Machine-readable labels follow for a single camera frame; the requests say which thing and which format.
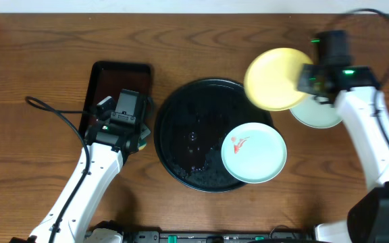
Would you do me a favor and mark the green yellow sponge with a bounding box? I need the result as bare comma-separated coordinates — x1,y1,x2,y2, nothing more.
138,141,147,151

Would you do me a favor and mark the light blue plate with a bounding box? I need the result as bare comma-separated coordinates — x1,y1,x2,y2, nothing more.
221,122,287,184
290,95,342,129

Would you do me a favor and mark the yellow plate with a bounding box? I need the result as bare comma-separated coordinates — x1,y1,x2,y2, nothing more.
244,48,313,111

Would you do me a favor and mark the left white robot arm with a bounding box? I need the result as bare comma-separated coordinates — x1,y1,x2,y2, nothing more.
10,112,151,243

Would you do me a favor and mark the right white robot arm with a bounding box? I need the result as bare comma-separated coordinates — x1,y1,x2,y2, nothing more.
297,64,389,242

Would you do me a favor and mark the dark rectangular tray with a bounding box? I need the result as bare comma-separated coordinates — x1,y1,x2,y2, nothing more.
78,60,154,142

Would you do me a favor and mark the round black serving tray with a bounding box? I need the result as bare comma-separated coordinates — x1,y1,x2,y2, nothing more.
154,78,273,192

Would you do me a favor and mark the left black cable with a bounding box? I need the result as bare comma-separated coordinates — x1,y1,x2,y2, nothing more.
24,96,97,242

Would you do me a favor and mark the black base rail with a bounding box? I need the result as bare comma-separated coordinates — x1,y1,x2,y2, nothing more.
122,231,315,243

